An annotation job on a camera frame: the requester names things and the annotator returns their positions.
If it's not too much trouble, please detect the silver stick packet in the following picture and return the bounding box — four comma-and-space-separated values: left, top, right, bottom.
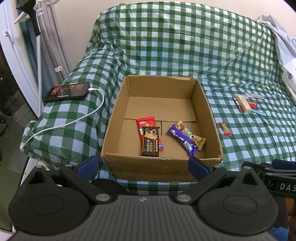
245, 92, 265, 100

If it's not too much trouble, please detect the gold snack packet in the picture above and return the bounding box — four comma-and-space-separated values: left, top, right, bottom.
176, 120, 206, 151

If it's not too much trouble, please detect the cardboard box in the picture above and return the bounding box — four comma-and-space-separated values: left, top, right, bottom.
101, 75, 224, 183

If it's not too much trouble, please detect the dark brown snack bar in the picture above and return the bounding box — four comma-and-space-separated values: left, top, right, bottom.
142, 126, 159, 157

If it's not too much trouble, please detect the red white stick packet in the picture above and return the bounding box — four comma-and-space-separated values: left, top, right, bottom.
233, 97, 244, 113

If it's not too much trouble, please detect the green checkered sofa cover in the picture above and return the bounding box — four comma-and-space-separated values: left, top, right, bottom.
19, 1, 296, 196

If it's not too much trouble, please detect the black handle with braided cord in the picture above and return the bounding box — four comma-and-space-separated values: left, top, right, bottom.
16, 0, 43, 117

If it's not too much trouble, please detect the light blue stick packet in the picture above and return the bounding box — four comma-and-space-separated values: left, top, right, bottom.
252, 109, 267, 116

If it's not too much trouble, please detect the black smartphone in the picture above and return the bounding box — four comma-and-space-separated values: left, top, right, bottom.
45, 82, 90, 103

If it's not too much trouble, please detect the red rectangular snack packet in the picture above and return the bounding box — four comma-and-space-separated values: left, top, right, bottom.
247, 101, 258, 110

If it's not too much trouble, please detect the small red-orange snack bar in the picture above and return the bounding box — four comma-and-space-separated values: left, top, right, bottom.
219, 121, 232, 137

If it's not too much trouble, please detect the white charging cable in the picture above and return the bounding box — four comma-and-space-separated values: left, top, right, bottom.
26, 87, 105, 145

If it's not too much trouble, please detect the grey folded drying rack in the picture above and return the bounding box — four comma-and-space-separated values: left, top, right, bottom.
36, 1, 71, 85

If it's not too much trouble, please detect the purple chocolate bar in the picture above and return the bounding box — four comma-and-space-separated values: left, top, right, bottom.
166, 124, 198, 157

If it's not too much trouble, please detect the clear pale cracker packet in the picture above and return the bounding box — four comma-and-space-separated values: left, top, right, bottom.
235, 94, 251, 113

